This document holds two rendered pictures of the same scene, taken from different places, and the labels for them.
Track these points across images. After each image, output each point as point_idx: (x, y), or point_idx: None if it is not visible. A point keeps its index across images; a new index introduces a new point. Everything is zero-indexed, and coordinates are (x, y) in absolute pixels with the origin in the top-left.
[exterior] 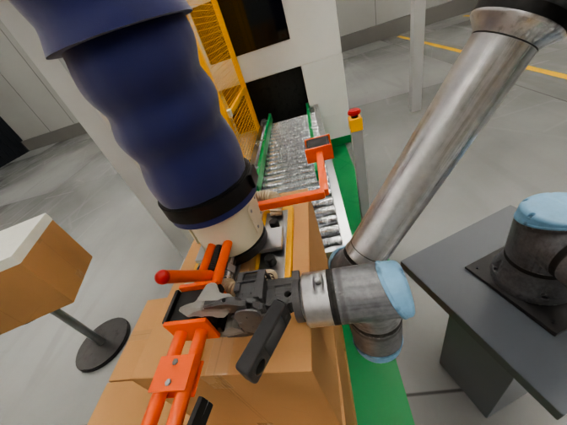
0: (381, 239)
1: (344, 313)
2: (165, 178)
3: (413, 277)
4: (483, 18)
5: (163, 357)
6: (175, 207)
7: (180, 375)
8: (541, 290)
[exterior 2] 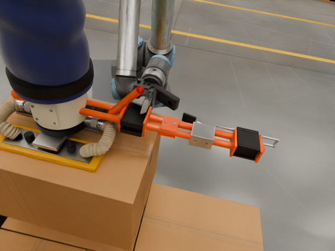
0: (135, 58)
1: (166, 73)
2: (80, 51)
3: None
4: None
5: (160, 127)
6: (81, 75)
7: (172, 120)
8: (140, 76)
